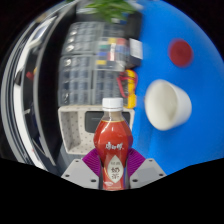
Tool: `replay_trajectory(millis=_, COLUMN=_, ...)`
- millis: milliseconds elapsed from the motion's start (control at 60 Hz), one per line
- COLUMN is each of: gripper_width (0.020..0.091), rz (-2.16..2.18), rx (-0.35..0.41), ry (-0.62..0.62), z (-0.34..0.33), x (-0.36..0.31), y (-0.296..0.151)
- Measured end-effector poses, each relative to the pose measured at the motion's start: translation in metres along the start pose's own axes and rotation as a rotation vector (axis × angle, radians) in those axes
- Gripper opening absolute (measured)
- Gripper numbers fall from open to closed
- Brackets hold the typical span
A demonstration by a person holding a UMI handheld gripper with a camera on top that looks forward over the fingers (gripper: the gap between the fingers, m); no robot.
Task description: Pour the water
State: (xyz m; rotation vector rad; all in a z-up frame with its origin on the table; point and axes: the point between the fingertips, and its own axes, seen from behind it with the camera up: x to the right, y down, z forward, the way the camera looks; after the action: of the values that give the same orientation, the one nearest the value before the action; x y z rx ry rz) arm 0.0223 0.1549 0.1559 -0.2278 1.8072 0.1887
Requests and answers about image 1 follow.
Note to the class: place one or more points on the red drink bottle white cap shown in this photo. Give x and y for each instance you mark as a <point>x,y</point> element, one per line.
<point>113,140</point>

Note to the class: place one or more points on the grey oscilloscope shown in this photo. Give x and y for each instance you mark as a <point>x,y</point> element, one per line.
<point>41,31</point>

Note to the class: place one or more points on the black box white label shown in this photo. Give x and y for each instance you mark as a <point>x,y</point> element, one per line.
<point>136,50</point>

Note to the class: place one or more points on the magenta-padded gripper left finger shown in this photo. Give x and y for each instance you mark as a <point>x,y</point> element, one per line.
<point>80,173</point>

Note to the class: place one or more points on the black wall shelf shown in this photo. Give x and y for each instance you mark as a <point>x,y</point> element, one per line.
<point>48,86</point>

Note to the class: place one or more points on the yellow multimeter with leads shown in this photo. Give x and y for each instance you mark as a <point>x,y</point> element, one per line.
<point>130,96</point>

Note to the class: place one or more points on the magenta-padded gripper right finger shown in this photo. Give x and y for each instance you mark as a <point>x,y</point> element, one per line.
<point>147,173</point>

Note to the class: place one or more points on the black rounded speaker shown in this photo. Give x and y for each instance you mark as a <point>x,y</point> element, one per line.
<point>91,121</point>

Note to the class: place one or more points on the yellow and red tool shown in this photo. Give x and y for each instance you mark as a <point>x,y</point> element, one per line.
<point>30,74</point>

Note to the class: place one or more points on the flat round red coaster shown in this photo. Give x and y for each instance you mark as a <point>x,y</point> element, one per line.
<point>180,52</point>

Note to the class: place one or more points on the black case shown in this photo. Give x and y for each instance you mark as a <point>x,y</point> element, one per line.
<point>134,26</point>

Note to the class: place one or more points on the white perforated tray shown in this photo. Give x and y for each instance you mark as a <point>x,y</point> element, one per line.
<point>71,133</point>

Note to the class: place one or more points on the white cup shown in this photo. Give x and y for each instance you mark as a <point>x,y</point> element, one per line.
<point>166,105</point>

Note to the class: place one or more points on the green potted plant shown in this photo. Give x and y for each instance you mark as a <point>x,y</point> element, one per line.
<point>110,8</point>

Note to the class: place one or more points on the clear parts box coloured contents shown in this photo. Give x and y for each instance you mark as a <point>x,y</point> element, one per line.
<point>111,53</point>

